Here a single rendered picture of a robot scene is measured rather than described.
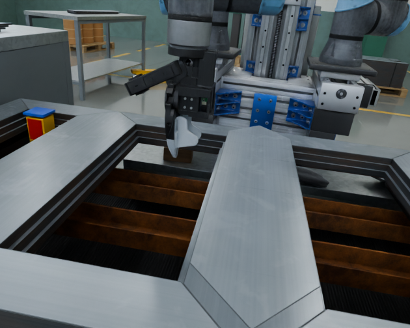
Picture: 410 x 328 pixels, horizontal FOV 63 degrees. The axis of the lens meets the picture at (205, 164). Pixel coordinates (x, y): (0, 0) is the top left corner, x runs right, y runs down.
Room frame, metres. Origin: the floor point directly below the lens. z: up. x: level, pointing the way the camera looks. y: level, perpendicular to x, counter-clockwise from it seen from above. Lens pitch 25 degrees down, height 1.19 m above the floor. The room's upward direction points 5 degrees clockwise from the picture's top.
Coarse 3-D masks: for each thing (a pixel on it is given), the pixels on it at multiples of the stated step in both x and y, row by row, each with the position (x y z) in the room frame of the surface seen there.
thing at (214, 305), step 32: (0, 128) 0.83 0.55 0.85; (160, 128) 0.91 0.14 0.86; (96, 160) 0.66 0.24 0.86; (320, 160) 0.84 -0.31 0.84; (352, 160) 0.84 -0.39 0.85; (384, 160) 0.83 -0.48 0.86; (64, 192) 0.53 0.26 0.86; (32, 224) 0.43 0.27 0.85; (192, 288) 0.32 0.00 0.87; (320, 288) 0.36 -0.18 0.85; (0, 320) 0.26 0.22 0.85; (32, 320) 0.26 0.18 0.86; (224, 320) 0.27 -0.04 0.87; (288, 320) 0.28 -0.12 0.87
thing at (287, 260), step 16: (208, 240) 0.42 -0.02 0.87; (224, 240) 0.42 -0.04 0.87; (240, 240) 0.42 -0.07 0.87; (256, 240) 0.43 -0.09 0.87; (272, 240) 0.43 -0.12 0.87; (192, 256) 0.38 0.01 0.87; (208, 256) 0.38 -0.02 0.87; (224, 256) 0.38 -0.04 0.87; (240, 256) 0.39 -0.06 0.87; (256, 256) 0.39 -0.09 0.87; (272, 256) 0.39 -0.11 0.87; (288, 256) 0.40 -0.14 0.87; (304, 256) 0.40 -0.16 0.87; (256, 272) 0.36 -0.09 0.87; (272, 272) 0.36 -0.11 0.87; (288, 272) 0.36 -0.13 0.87; (304, 272) 0.37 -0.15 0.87
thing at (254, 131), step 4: (244, 128) 0.96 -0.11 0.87; (248, 128) 0.96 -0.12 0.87; (252, 128) 0.97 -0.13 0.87; (256, 128) 0.97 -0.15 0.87; (240, 132) 0.92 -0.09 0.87; (244, 132) 0.93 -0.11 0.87; (248, 132) 0.93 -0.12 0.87; (252, 132) 0.93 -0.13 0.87; (256, 132) 0.94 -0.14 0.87; (260, 132) 0.94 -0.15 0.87; (264, 132) 0.94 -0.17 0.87; (268, 132) 0.95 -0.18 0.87; (272, 132) 0.95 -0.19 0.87; (272, 136) 0.91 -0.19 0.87; (276, 136) 0.92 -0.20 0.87; (280, 136) 0.92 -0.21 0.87
